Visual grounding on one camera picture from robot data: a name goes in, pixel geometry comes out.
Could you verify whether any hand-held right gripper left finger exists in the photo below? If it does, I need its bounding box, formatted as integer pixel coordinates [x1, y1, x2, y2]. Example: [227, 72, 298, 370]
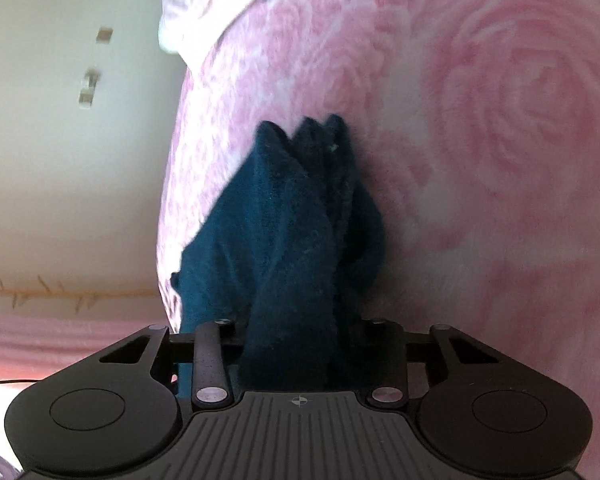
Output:
[97, 319, 247, 407]

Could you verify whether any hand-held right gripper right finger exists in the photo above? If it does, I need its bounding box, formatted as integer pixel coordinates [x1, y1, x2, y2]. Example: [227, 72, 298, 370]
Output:
[350, 319, 503, 407]

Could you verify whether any blue fleece garment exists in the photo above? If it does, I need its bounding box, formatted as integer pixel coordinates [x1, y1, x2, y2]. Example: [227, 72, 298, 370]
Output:
[170, 114, 386, 403]

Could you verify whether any pink floral blanket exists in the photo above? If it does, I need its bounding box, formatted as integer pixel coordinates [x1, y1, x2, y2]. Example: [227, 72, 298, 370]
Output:
[155, 0, 600, 461]

